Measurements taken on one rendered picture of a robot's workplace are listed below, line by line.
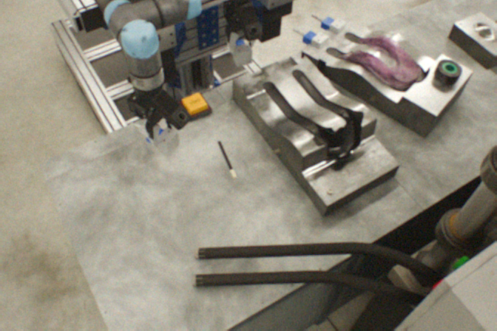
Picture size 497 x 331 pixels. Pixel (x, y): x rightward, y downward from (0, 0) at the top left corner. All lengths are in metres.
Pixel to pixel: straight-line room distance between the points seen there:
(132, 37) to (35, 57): 2.12
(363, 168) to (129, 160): 0.68
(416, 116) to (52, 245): 1.62
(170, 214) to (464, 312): 0.92
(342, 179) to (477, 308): 0.82
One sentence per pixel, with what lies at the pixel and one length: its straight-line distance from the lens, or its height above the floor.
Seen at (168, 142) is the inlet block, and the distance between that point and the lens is 1.27.
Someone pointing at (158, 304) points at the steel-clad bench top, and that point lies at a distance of 1.24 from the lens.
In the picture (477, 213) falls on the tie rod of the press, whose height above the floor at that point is 1.14.
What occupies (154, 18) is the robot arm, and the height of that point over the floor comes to 1.26.
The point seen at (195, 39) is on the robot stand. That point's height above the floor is 0.78.
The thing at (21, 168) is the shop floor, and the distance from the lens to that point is 2.59.
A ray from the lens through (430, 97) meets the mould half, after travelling 1.55.
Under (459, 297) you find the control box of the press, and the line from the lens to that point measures 0.57.
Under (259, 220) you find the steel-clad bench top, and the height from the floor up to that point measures 0.80.
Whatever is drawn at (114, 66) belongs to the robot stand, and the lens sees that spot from 2.60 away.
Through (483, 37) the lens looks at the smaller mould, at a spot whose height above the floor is 0.84.
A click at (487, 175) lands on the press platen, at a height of 1.26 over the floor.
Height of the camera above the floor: 1.96
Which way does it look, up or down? 53 degrees down
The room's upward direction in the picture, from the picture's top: 2 degrees clockwise
